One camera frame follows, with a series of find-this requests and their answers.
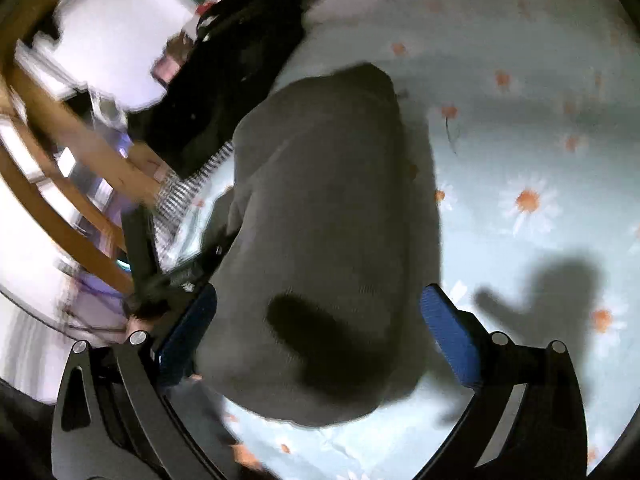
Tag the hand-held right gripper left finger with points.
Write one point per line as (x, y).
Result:
(187, 325)

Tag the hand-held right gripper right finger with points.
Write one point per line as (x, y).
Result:
(450, 340)

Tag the grey zip hoodie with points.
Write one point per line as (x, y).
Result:
(325, 210)

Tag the black clothes pile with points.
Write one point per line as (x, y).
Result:
(230, 80)

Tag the floral light blue duvet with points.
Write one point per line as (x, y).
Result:
(525, 110)

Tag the wooden bunk bed frame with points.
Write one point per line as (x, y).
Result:
(75, 130)

